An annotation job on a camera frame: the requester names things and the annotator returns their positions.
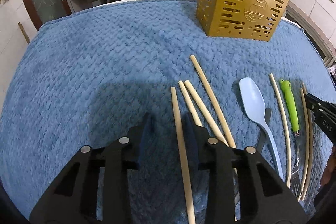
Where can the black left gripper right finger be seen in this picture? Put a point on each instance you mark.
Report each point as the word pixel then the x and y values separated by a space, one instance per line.
pixel 264 197

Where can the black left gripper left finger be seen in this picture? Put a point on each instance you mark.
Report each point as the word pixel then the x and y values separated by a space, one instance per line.
pixel 93 186

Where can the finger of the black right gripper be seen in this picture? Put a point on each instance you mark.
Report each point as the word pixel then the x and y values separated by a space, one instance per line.
pixel 324 115

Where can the wooden chopstick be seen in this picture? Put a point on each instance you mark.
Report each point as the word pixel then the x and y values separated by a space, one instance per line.
pixel 285 127
pixel 215 103
pixel 205 112
pixel 310 138
pixel 183 158
pixel 189 104
pixel 307 146

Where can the green handled fork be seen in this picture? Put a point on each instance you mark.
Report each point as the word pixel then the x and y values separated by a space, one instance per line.
pixel 285 86

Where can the light blue plastic spoon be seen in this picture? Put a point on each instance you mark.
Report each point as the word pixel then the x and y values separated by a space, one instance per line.
pixel 254 107

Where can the person's hand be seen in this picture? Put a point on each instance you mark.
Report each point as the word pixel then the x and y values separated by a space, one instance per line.
pixel 330 167

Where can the blue textured towel mat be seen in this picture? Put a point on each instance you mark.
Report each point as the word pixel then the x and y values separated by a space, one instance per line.
pixel 87 78

